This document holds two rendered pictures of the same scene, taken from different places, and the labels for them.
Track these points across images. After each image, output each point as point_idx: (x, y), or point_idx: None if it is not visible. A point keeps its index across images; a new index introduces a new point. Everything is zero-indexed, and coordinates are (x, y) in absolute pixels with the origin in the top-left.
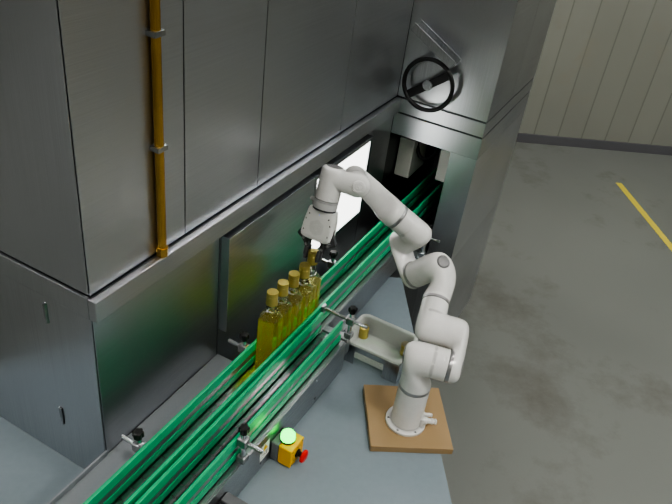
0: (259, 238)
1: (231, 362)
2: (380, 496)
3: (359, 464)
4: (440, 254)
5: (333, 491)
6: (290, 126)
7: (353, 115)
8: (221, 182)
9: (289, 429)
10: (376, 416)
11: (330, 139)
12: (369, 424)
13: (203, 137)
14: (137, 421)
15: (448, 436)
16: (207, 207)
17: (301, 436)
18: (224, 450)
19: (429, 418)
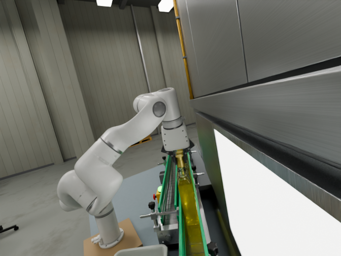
0: (201, 130)
1: (191, 168)
2: (121, 210)
3: (133, 214)
4: (71, 170)
5: (140, 202)
6: (202, 55)
7: (281, 36)
8: (195, 81)
9: (161, 187)
10: (129, 230)
11: (236, 89)
12: (132, 225)
13: (189, 56)
14: (203, 160)
15: (84, 245)
16: (195, 91)
17: (157, 193)
18: (167, 159)
19: (96, 237)
